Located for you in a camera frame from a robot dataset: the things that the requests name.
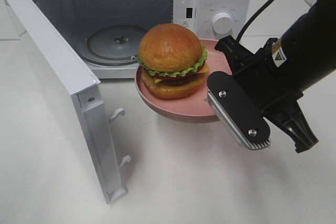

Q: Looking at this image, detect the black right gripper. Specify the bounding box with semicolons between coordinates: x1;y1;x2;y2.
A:
207;35;318;153

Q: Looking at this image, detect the pink plate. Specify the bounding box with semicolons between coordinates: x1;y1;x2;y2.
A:
134;39;232;123

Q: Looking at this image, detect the burger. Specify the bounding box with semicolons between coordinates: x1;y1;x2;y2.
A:
138;23;209;99

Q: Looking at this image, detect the white microwave door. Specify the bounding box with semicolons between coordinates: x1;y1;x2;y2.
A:
4;0;131;203

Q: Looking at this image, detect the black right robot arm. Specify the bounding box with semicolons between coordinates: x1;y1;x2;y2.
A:
207;0;335;153

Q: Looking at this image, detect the white power knob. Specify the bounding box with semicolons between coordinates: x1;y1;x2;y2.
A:
211;10;233;34

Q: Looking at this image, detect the white warning label sticker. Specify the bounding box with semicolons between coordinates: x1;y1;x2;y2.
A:
176;19;193;29

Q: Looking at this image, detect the glass turntable plate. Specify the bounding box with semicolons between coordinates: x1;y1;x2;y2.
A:
82;25;146;66

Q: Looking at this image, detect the white microwave oven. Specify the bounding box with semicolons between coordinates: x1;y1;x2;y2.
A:
33;0;250;79

